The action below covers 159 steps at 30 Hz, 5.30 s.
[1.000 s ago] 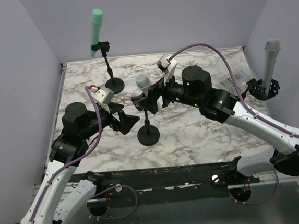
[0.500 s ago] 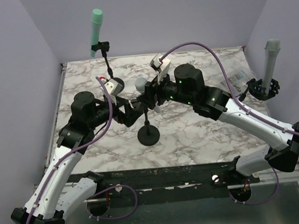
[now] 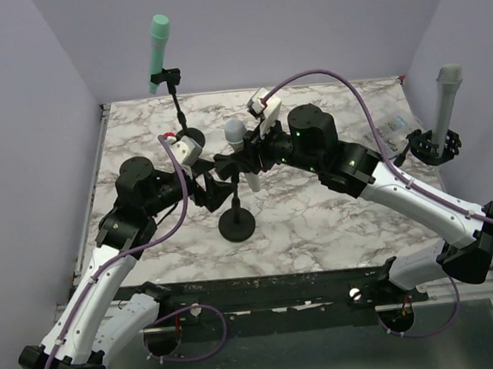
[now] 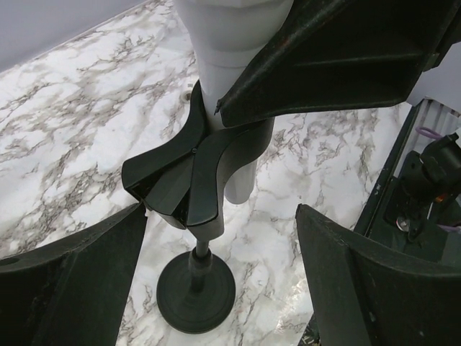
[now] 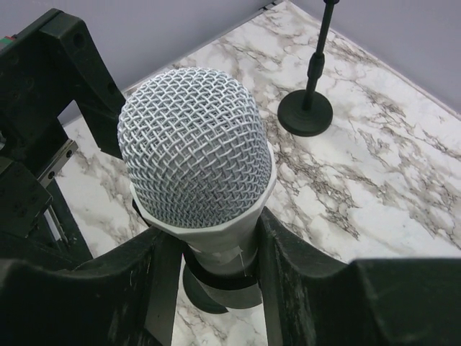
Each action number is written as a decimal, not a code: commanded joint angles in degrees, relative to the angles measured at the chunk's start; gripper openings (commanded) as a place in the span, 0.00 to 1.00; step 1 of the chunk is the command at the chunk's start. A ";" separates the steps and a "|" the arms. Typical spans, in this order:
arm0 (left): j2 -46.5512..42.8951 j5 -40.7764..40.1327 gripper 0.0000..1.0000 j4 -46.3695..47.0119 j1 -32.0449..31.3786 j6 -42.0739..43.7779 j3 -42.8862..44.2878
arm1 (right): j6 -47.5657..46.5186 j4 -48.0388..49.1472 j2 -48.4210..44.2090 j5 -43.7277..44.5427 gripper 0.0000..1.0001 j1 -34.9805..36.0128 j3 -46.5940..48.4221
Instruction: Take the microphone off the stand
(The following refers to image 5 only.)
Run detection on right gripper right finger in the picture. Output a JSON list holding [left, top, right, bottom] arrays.
[[257, 209, 460, 345]]

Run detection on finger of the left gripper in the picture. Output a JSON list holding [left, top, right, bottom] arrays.
[[40, 22, 125, 159]]

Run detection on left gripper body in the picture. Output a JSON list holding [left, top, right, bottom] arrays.
[[1, 9, 92, 265]]

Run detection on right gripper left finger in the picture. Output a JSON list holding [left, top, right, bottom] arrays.
[[1, 228, 183, 345]]

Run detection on white microphone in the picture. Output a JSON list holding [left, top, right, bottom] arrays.
[[117, 67, 276, 277]]

